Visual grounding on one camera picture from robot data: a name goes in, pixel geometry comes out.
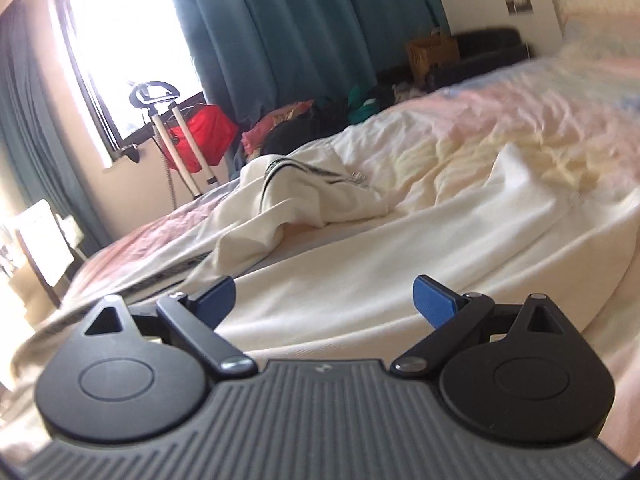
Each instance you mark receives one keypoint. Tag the white sweatshirt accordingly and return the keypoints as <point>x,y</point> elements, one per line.
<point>350,270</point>

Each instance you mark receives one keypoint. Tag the red garment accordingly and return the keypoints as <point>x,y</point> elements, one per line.
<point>215,130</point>

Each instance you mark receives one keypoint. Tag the garment steamer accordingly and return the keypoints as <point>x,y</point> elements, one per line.
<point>190,177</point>

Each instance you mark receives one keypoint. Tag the black sofa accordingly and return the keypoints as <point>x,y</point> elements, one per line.
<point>490,50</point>

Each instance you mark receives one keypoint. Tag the pastel duvet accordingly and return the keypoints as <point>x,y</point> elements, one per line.
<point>500,110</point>

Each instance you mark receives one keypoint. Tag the wall power socket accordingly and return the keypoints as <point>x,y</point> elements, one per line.
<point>520,5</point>

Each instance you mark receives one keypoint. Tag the blue curtain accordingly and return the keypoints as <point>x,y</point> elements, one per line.
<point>300,25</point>
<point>40,125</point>

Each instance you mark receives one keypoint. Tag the pink cloth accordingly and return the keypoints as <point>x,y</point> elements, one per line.
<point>280,120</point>

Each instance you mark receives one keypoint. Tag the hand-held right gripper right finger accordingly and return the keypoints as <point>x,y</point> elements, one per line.
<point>435,302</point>

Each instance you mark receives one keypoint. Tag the brown paper bag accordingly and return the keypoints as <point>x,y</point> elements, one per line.
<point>432,55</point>

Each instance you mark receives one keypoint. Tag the green cloth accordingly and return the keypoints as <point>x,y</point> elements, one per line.
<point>367,107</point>

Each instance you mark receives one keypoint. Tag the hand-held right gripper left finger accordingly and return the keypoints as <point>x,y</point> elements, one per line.
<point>217,302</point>

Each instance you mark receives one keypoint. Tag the black clothes pile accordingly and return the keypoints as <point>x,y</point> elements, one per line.
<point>320,117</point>

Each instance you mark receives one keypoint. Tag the dark framed window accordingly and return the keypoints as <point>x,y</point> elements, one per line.
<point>125,35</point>

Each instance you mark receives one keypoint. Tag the black white patterned cloth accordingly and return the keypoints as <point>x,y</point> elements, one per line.
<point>407,91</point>

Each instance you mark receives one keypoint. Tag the black cloth on sill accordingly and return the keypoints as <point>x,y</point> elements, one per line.
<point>132,152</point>

